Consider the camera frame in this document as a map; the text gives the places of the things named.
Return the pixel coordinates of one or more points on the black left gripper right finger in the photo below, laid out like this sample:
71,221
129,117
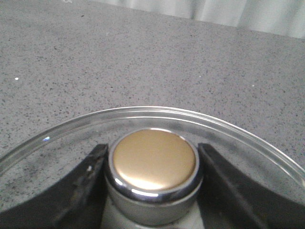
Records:
229,199

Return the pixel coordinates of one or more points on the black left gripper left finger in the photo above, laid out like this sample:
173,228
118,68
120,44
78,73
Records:
74,202

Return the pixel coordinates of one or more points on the glass pot lid with knob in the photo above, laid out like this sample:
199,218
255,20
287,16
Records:
152,169

